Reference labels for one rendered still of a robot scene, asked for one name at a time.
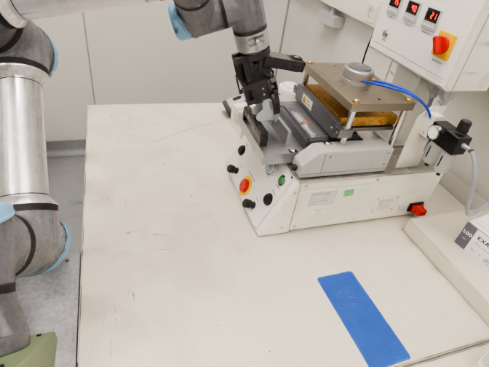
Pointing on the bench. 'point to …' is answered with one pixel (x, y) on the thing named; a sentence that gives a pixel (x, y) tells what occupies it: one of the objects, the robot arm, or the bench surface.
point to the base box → (348, 201)
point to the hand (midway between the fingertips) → (276, 119)
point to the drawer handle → (256, 126)
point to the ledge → (453, 255)
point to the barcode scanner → (232, 103)
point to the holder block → (304, 132)
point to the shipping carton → (237, 118)
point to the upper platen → (380, 121)
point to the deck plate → (372, 172)
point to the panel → (258, 182)
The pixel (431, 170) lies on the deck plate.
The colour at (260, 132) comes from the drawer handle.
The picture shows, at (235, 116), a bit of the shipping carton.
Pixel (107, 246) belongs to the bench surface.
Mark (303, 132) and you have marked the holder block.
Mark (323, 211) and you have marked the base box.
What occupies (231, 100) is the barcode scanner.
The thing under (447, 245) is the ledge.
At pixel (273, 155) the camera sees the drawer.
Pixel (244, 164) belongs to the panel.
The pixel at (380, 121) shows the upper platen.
